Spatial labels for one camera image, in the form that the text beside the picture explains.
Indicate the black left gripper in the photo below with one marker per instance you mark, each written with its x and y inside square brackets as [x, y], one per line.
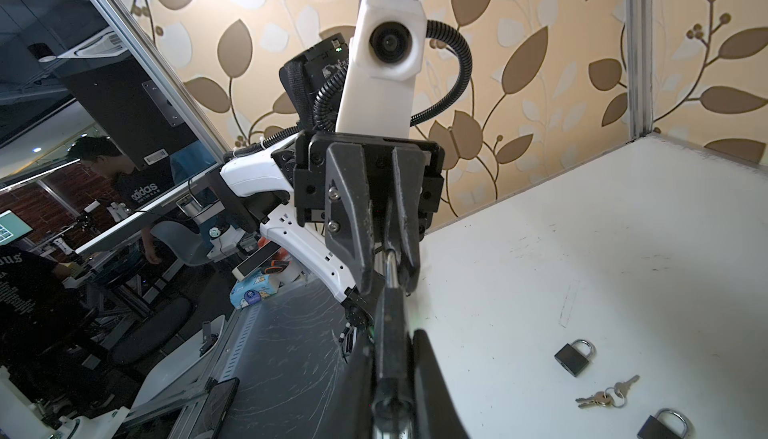
[356, 169]

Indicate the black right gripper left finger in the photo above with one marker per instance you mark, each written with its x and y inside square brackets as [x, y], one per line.
[349, 414]

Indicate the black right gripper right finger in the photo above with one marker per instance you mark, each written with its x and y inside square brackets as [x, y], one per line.
[436, 416]

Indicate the black padlock with key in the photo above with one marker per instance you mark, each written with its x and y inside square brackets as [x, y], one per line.
[575, 356]

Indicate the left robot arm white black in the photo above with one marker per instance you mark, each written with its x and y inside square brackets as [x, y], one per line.
[255, 182]

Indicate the black smartphone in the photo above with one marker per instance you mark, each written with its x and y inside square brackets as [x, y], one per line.
[212, 416]

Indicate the blue tissue pack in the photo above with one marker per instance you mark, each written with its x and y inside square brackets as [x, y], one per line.
[253, 289]

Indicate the silver keys on table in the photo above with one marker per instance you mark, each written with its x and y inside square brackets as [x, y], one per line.
[615, 396]

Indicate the black padlock right open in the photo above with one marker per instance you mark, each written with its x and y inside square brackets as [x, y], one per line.
[666, 423]

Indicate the person in black clothes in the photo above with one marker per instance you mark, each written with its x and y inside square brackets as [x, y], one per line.
[137, 187]

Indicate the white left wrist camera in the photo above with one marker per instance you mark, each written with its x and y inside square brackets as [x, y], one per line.
[385, 57]

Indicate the aluminium frame post left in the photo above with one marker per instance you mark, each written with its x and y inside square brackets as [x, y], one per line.
[639, 59]

